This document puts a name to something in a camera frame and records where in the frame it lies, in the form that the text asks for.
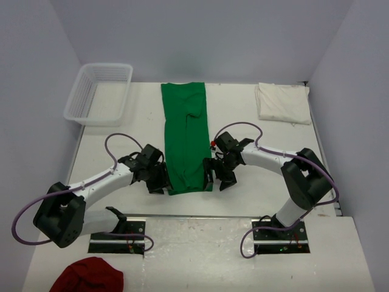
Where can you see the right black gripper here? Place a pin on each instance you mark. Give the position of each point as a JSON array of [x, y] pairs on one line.
[[228, 180]]

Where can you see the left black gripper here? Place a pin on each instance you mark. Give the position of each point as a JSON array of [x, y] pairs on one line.
[[162, 182]]

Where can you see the green t shirt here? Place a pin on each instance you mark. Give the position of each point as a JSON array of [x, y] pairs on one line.
[[186, 135]]

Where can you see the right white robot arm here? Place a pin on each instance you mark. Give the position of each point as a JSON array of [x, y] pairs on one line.
[[306, 179]]

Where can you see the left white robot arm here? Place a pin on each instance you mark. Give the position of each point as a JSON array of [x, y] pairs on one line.
[[64, 215]]

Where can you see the folded white t shirt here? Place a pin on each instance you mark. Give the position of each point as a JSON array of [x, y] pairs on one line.
[[283, 103]]

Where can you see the white plastic basket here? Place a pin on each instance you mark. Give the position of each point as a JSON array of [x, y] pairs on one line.
[[99, 95]]

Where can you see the red t shirt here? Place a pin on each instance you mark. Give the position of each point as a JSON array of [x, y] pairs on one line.
[[89, 274]]

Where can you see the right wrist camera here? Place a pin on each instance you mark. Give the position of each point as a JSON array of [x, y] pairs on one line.
[[213, 146]]

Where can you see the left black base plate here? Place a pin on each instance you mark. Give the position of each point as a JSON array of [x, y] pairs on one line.
[[126, 244]]

